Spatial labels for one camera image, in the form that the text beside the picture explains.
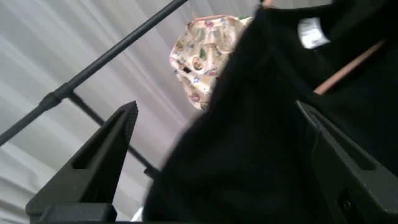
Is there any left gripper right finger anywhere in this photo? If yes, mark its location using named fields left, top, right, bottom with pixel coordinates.
left=295, top=100, right=398, bottom=224

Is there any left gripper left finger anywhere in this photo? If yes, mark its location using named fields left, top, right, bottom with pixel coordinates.
left=25, top=101, right=139, bottom=223

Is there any pink clothes hanger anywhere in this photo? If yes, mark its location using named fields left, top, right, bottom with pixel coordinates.
left=191, top=12, right=226, bottom=22
left=260, top=0, right=388, bottom=96

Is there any black garment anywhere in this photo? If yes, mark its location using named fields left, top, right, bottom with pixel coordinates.
left=142, top=0, right=398, bottom=223

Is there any cream printed garment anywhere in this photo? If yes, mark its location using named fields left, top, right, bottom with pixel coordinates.
left=169, top=14, right=254, bottom=111

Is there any black clothes rack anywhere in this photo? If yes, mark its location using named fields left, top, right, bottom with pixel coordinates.
left=0, top=0, right=190, bottom=180

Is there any white curtain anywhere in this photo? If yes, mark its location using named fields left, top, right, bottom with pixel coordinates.
left=0, top=174, right=35, bottom=223
left=0, top=0, right=333, bottom=223

